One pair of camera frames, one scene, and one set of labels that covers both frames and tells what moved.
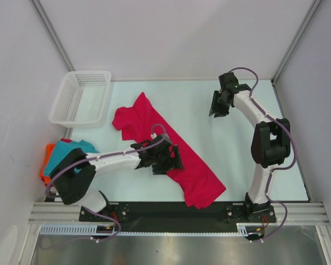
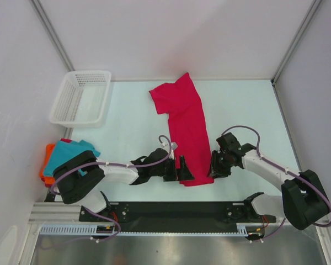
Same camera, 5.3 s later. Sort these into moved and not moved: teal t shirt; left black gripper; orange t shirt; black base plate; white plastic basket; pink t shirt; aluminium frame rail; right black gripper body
Moved: left black gripper; pink t shirt; right black gripper body
Not moved: aluminium frame rail; teal t shirt; white plastic basket; black base plate; orange t shirt
